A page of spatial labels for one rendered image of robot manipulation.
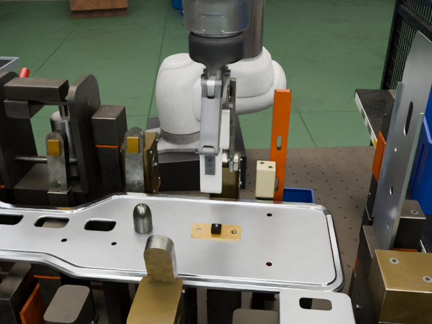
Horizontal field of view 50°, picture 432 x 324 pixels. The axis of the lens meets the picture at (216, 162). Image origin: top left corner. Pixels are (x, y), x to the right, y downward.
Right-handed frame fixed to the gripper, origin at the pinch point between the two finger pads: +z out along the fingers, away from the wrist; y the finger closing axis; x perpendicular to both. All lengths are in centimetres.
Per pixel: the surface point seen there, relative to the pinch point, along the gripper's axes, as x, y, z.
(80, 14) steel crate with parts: -259, -603, 110
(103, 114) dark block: -24.4, -19.5, 1.6
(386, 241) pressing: 26.7, 4.0, 10.1
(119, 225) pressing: -16.6, 0.2, 13.6
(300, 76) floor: 43, -377, 114
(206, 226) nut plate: -1.8, -0.8, 13.2
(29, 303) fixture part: -34.5, 4.0, 30.0
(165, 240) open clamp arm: -4.6, 17.4, 1.9
